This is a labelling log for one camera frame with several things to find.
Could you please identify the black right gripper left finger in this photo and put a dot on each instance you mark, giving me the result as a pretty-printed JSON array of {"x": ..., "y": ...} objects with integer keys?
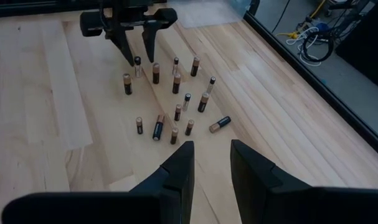
[{"x": 179, "y": 183}]

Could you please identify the black copper-top Duracell battery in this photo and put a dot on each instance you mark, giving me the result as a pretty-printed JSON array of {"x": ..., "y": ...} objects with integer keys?
[
  {"x": 203, "y": 102},
  {"x": 176, "y": 83},
  {"x": 127, "y": 84},
  {"x": 189, "y": 127},
  {"x": 139, "y": 125},
  {"x": 158, "y": 127},
  {"x": 177, "y": 112},
  {"x": 220, "y": 124},
  {"x": 174, "y": 135},
  {"x": 156, "y": 73},
  {"x": 195, "y": 66}
]

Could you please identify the black box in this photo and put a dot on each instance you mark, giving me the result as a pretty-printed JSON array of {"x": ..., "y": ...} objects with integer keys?
[{"x": 363, "y": 46}]

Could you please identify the silver black Energizer battery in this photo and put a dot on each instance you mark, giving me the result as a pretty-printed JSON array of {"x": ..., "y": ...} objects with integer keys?
[
  {"x": 186, "y": 101},
  {"x": 175, "y": 65},
  {"x": 138, "y": 66},
  {"x": 211, "y": 84}
]

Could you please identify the clear plastic storage bin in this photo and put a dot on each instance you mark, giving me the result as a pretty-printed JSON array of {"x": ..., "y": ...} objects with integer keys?
[{"x": 207, "y": 12}]

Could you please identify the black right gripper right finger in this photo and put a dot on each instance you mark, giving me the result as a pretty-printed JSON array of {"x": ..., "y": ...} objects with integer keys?
[{"x": 254, "y": 180}]

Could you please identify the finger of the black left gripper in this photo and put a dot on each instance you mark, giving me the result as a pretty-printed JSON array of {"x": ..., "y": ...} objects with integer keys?
[
  {"x": 150, "y": 40},
  {"x": 123, "y": 40}
]

